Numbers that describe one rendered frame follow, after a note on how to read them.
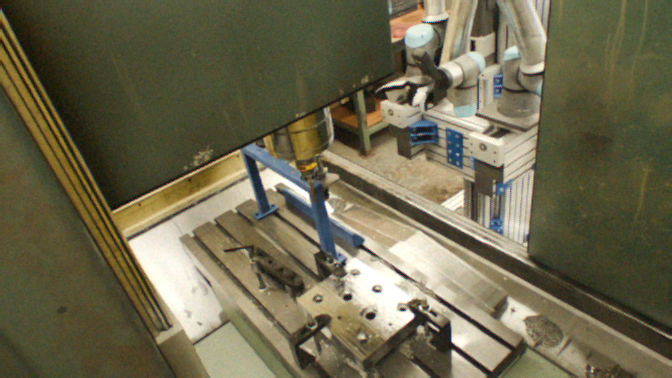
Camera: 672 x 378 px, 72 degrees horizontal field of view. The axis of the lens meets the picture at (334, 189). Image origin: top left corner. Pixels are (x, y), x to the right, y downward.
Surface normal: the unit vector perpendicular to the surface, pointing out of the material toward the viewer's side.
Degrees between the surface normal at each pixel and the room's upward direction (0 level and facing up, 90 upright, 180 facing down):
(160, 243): 24
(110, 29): 90
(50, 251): 90
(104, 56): 90
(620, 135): 90
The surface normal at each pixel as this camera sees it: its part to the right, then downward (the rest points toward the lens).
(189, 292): 0.10, -0.60
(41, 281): 0.62, 0.36
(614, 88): -0.77, 0.46
